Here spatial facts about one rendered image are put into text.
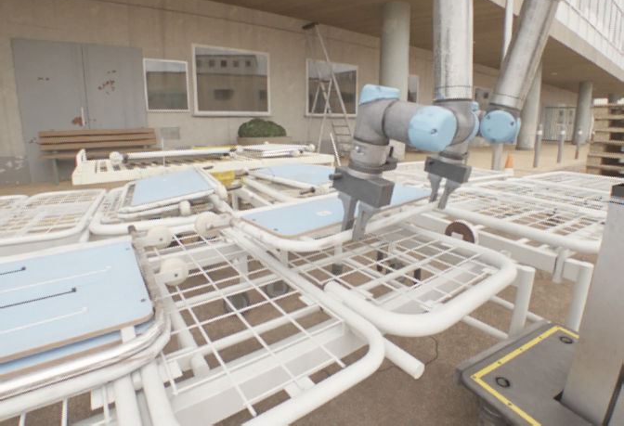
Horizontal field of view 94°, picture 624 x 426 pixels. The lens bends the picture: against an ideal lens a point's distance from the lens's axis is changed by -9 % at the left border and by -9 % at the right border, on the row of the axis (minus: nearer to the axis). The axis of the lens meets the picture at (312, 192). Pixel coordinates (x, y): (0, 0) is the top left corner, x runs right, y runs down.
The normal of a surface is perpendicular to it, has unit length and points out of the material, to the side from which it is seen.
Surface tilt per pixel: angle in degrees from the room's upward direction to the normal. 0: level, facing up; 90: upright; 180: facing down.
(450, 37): 89
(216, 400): 90
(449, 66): 89
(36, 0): 90
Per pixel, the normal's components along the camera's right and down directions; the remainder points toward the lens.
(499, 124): -0.50, 0.18
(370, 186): -0.74, 0.14
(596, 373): -0.90, 0.09
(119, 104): 0.59, 0.17
